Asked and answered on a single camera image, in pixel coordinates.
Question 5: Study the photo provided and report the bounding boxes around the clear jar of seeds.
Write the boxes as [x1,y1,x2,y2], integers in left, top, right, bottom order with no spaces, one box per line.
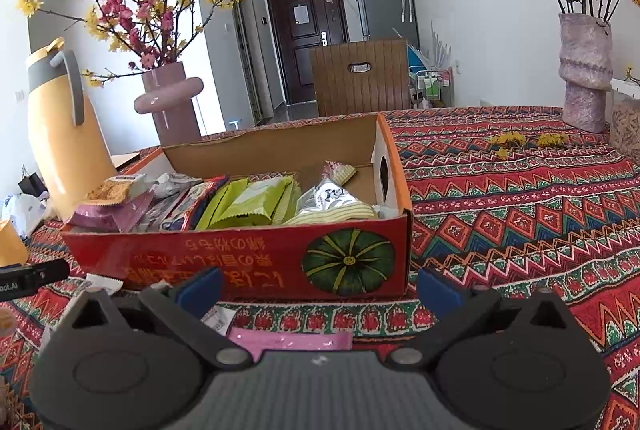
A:
[610,80,640,163]

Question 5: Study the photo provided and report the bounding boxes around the red cardboard pumpkin box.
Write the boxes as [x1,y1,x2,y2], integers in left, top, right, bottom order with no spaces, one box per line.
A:
[62,113,412,301]

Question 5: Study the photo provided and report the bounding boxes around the dark brown entrance door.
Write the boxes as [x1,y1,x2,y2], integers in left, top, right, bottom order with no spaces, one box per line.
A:
[267,0,348,104]

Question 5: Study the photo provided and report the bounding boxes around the white plastic bag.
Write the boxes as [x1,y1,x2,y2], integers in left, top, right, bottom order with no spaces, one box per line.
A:
[1,194,46,239]

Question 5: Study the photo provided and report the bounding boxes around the wire storage rack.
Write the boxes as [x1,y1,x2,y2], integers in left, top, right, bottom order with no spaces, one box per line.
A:
[409,66,454,109]

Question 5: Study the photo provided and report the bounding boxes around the large cream striped snack bag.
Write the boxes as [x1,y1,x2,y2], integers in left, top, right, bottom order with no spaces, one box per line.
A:
[284,161,378,225]

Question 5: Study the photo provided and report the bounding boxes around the fallen yellow petals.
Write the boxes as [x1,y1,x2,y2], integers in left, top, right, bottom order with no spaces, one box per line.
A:
[488,131,570,160]

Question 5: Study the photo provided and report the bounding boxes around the wooden slatted chair back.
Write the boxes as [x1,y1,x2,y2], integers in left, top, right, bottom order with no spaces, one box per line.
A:
[310,38,411,117]

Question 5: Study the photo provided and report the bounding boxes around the pink glass vase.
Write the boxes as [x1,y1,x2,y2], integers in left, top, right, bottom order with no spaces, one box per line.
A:
[134,61,204,146]

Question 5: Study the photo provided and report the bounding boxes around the orange cookie snack packet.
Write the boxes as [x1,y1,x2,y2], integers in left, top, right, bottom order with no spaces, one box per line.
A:
[84,174,148,205]

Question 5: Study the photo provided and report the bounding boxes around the textured mauve ceramic vase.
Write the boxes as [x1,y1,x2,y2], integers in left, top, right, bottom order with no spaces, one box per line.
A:
[559,12,613,134]

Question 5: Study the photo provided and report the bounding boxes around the green white snack bar packet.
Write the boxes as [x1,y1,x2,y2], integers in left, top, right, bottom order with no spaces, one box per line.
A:
[209,176,293,229]

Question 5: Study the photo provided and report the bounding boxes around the yellow ceramic mug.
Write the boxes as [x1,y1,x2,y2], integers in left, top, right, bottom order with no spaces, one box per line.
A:
[0,221,28,267]

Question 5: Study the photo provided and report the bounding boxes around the lime green snack packet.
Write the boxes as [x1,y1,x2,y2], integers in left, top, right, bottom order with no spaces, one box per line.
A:
[195,177,248,231]

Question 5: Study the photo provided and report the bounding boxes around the red blue snack packet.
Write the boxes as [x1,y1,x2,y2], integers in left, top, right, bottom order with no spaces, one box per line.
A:
[160,175,229,231]

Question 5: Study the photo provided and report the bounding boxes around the pink snack packet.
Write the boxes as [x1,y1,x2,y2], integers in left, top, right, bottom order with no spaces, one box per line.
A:
[67,191,154,233]
[228,327,354,362]

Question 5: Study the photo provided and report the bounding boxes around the patterned red tablecloth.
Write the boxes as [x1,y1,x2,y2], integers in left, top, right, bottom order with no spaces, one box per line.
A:
[1,107,639,429]

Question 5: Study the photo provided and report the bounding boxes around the yellow thermos jug grey handle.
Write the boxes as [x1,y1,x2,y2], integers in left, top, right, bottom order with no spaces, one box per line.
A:
[27,38,116,222]

